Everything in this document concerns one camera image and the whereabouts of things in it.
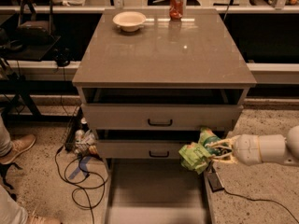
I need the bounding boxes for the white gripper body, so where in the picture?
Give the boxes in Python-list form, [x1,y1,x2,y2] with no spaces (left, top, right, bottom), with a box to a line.
[233,134,261,165]

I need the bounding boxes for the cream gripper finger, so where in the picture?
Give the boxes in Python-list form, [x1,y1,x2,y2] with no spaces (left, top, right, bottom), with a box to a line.
[206,135,239,149]
[210,153,237,164]

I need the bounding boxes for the green rice chip bag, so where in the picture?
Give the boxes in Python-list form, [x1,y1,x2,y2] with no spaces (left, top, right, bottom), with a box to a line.
[178,127,221,175]

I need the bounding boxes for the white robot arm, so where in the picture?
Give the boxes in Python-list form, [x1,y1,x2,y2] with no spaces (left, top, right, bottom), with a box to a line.
[206,126,299,166]

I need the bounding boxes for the bottom grey drawer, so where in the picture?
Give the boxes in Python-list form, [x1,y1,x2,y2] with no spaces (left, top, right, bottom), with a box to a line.
[105,159,212,224]

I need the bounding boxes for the grey drawer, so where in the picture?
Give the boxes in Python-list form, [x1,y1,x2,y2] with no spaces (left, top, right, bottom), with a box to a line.
[81,104,243,131]
[105,159,212,224]
[96,140,186,159]

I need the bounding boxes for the grey drawer cabinet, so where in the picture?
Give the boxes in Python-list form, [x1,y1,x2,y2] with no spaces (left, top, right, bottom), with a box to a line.
[73,8,256,224]

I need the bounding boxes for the middle grey drawer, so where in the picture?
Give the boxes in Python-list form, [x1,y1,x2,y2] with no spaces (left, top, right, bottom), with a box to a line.
[96,140,186,159]

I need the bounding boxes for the top grey drawer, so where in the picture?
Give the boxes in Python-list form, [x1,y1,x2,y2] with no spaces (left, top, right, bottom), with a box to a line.
[81,104,243,131]

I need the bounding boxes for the black bag on shelf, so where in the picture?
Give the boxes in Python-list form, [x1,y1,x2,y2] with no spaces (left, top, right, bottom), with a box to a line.
[16,0,54,45]

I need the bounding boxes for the black power adapter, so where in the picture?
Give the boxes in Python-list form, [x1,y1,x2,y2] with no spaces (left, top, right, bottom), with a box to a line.
[207,173,224,192]

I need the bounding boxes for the pile of bottles and trash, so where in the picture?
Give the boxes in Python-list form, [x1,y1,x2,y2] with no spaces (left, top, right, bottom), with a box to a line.
[75,118,98,156]

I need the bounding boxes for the orange soda can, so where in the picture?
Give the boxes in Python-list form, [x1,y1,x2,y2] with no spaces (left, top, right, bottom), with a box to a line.
[169,0,184,21]

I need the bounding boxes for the white bowl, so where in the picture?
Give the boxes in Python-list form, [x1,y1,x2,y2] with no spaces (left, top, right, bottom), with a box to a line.
[113,11,146,32]

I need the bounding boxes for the black headphones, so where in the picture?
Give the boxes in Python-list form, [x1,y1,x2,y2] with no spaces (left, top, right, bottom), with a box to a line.
[53,48,70,67]

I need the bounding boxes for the tan shoe lower left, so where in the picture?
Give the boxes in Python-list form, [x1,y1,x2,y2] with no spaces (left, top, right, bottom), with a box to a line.
[26,215,62,224]

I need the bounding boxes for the tan shoe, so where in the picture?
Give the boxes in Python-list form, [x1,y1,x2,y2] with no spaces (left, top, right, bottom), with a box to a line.
[0,134,36,164]
[26,215,62,224]

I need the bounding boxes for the tan shoe upper left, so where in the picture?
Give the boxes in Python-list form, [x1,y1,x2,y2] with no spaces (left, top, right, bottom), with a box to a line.
[0,134,36,164]

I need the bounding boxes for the person's leg in light trousers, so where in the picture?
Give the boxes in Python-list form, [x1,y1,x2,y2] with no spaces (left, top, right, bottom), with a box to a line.
[0,186,28,224]

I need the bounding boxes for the black floor cable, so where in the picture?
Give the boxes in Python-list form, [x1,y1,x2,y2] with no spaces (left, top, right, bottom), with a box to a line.
[54,145,110,224]

